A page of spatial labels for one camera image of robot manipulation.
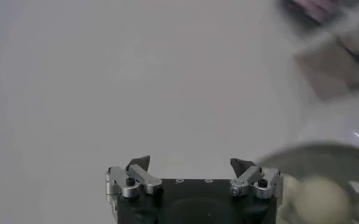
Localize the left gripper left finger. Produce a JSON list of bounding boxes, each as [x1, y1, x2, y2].
[[105, 155, 164, 204]]

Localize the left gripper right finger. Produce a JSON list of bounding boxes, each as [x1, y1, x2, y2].
[[229, 157, 285, 207]]

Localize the white steamed baozi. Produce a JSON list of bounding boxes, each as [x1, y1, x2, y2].
[[297, 175, 352, 224], [281, 173, 304, 214]]

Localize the glass lid with cream handle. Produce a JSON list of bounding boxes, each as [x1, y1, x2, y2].
[[257, 141, 359, 224]]

